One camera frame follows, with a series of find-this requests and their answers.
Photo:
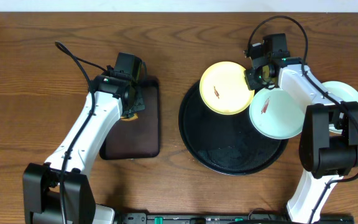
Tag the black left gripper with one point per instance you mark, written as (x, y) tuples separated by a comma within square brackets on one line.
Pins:
[(137, 101)]

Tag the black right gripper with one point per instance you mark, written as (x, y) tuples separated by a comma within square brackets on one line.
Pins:
[(252, 83)]

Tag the yellow green scrub sponge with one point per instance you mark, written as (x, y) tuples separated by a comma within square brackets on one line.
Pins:
[(129, 117)]

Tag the yellow plate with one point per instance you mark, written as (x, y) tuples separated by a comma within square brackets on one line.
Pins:
[(224, 90)]

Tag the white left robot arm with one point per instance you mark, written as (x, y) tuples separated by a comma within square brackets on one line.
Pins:
[(59, 191)]

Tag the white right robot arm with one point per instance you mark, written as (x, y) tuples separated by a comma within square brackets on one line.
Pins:
[(328, 147)]

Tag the black rectangular tray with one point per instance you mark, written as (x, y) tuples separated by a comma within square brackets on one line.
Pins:
[(140, 137)]

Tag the round black tray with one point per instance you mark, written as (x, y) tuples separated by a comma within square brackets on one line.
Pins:
[(228, 144)]

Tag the green plate with red smear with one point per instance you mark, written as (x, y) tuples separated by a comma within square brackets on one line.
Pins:
[(275, 114)]

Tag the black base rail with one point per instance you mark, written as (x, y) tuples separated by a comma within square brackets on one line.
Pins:
[(143, 218)]

